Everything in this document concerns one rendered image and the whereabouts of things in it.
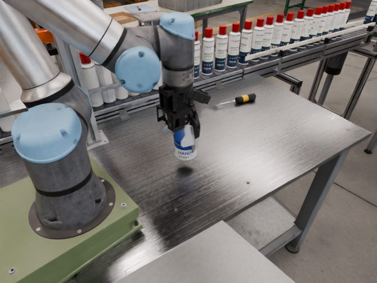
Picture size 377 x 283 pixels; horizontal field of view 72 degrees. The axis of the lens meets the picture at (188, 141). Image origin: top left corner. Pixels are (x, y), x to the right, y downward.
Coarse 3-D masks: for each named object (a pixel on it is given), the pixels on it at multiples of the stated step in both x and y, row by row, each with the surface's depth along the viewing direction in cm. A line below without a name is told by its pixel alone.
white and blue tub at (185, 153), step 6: (180, 132) 79; (174, 138) 76; (180, 138) 76; (174, 144) 78; (180, 144) 75; (174, 150) 80; (180, 150) 77; (186, 150) 77; (180, 156) 78; (186, 156) 78; (192, 156) 79
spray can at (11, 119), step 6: (0, 90) 81; (0, 96) 81; (0, 102) 81; (6, 102) 84; (0, 108) 82; (6, 108) 84; (0, 120) 84; (6, 120) 85; (12, 120) 87; (0, 126) 86; (6, 126) 86; (6, 132) 87
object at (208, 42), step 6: (210, 30) 110; (210, 36) 112; (204, 42) 113; (210, 42) 112; (204, 48) 114; (210, 48) 114; (204, 54) 116; (210, 54) 116; (204, 60) 118; (210, 60) 117; (204, 66) 119; (210, 66) 119; (204, 72) 121; (210, 72) 121
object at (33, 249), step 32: (0, 192) 64; (32, 192) 64; (0, 224) 56; (32, 224) 56; (96, 224) 56; (128, 224) 62; (0, 256) 50; (32, 256) 50; (64, 256) 51; (96, 256) 58
